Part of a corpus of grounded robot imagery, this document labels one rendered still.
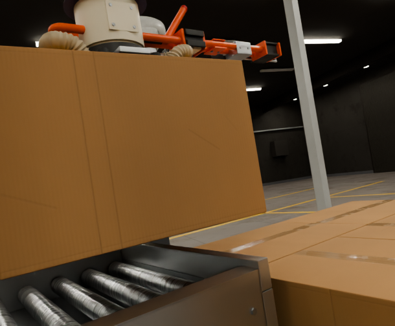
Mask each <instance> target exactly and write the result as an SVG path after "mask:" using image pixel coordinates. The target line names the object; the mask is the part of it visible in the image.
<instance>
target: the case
mask: <svg viewBox="0 0 395 326"><path fill-rule="evenodd" d="M266 211H267V209H266V205H265V197H264V190H263V186H262V178H261V174H260V166H259V162H258V155H257V150H256V143H255V139H254V131H253V124H252V120H251V112H250V108H249V101H248V96H247V89H246V84H245V77H244V73H243V65H242V61H241V60H221V59H210V58H189V57H179V56H158V55H147V54H126V53H116V52H95V51H84V50H63V49H43V48H32V47H11V46H0V280H4V279H9V278H11V277H16V276H21V275H24V274H29V273H31V272H36V271H39V270H44V269H47V268H51V267H54V266H59V265H64V264H67V263H71V262H74V261H79V260H82V259H87V258H90V257H94V256H97V255H102V254H106V253H109V252H114V251H117V250H122V249H125V248H129V247H132V246H137V245H141V244H144V243H149V242H152V241H156V240H160V239H164V238H167V237H171V236H175V235H179V234H184V233H187V232H191V231H194V230H199V229H202V228H207V227H209V226H214V225H217V224H222V223H227V222H229V221H234V220H237V219H242V218H245V217H249V216H252V215H257V214H260V213H265V212H266Z"/></svg>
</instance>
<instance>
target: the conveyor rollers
mask: <svg viewBox="0 0 395 326"><path fill-rule="evenodd" d="M109 274H110V275H108V274H105V273H103V272H99V271H97V270H94V269H92V268H88V269H87V270H85V271H84V272H83V273H82V276H81V279H82V282H83V283H84V284H85V285H87V286H89V287H91V288H94V289H96V290H98V291H100V292H102V293H104V294H106V295H108V296H110V297H112V298H114V299H116V300H118V301H120V302H123V303H125V304H127V305H129V306H130V307H131V306H133V305H136V304H138V303H142V302H144V301H147V300H149V299H152V298H155V297H157V296H161V295H163V294H166V293H168V292H171V291H174V290H177V289H179V288H182V287H185V286H187V285H191V284H193V283H196V282H195V281H191V280H188V279H183V278H180V277H176V276H171V275H168V274H164V273H161V272H156V271H153V270H149V269H146V268H141V267H138V266H134V265H129V264H126V263H122V262H119V261H114V262H112V264H110V266H109ZM51 289H52V291H53V292H54V293H55V294H57V295H58V296H59V297H61V298H62V299H64V300H65V301H66V302H68V303H70V304H71V305H72V306H74V307H75V308H76V309H78V310H79V311H81V312H82V313H84V314H85V315H86V316H88V317H89V318H91V319H92V320H95V319H98V318H101V317H103V316H107V315H108V314H112V313H114V312H117V311H120V310H122V309H124V308H123V307H121V306H119V305H117V304H116V303H113V302H112V301H110V300H108V299H106V298H103V297H102V296H99V295H98V294H96V293H94V292H92V291H90V290H88V289H86V288H84V287H82V286H80V285H78V284H76V283H75V282H73V281H71V280H69V279H67V278H65V277H57V278H56V279H54V280H53V282H52V284H51ZM17 298H18V300H19V302H20V303H21V304H22V305H23V306H24V307H25V308H26V309H27V311H28V312H29V313H30V314H31V316H32V317H33V318H34V319H35V320H36V321H37V322H38V323H39V325H40V326H79V325H80V324H79V323H78V322H77V321H75V320H74V319H73V318H72V317H70V315H68V314H67V313H66V312H64V311H63V310H62V309H61V308H59V307H58V306H57V305H55V304H54V303H53V302H52V301H51V300H50V299H48V298H47V297H46V296H44V295H43V294H42V293H41V292H40V291H38V290H37V289H36V288H34V287H33V286H30V285H28V286H25V287H23V288H22V289H20V291H19V292H18V295H17ZM0 326H18V325H17V323H16V322H15V321H14V319H13V317H12V316H11V315H10V313H9V311H8V310H7V308H6V307H5V305H4V304H3V302H2V301H1V299H0Z"/></svg>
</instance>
